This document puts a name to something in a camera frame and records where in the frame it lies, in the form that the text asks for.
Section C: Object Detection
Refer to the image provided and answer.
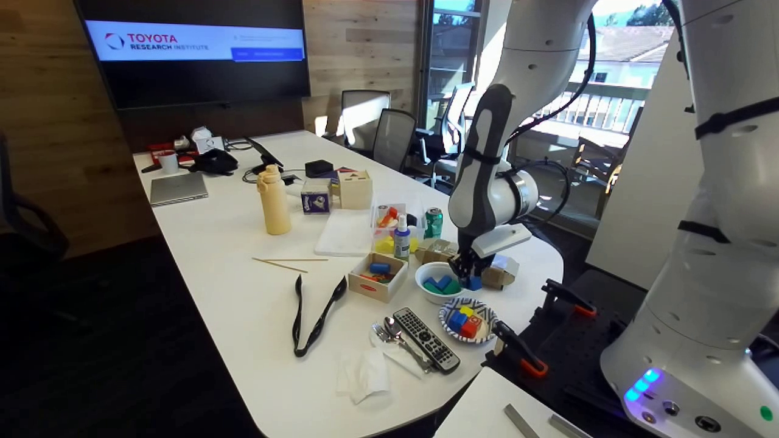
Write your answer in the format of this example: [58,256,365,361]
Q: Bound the white ceramic bowl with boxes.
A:
[413,260,461,305]

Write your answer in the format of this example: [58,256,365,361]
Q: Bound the wooden chopstick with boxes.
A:
[251,256,309,274]

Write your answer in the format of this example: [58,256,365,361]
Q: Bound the black orange clamp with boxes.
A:
[491,321,547,377]

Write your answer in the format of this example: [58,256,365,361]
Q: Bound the grey laptop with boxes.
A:
[150,173,206,206]

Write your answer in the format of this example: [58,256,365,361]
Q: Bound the blue patterned paper bowl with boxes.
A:
[438,299,497,346]

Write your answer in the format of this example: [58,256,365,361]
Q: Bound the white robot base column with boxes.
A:
[598,0,779,438]

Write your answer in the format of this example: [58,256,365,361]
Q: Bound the white paper napkin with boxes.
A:
[336,344,424,403]

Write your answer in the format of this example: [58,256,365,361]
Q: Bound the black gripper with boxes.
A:
[448,231,491,279]

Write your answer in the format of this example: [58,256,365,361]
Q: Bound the black plastic tongs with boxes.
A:
[290,272,351,361]

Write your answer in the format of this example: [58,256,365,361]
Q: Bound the blue block in white bowl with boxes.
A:
[438,274,459,295]

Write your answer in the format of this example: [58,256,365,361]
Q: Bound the brown cardboard box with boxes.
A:
[482,256,517,289]

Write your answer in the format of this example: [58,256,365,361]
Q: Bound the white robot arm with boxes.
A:
[448,0,595,282]

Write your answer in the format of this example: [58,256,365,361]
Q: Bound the metal fork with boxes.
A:
[375,325,424,379]

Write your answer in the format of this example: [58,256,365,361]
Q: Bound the grey black remote control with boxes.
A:
[393,307,459,375]

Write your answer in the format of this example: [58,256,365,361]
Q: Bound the wall television screen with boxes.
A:
[73,0,310,115]

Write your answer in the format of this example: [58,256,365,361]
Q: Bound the green soda can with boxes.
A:
[424,206,442,239]

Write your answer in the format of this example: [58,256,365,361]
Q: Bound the white cutting board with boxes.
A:
[314,209,373,259]

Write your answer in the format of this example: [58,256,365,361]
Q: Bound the red block in patterned bowl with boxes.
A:
[461,318,485,339]

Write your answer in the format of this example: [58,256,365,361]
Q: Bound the metal spoon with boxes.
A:
[385,316,427,372]

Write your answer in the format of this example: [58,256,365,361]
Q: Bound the grey office chair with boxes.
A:
[373,110,415,171]

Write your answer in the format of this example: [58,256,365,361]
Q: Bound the green block in white bowl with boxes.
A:
[424,278,439,291]

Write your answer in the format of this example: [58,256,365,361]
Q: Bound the cream plastic jug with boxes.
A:
[338,171,373,209]

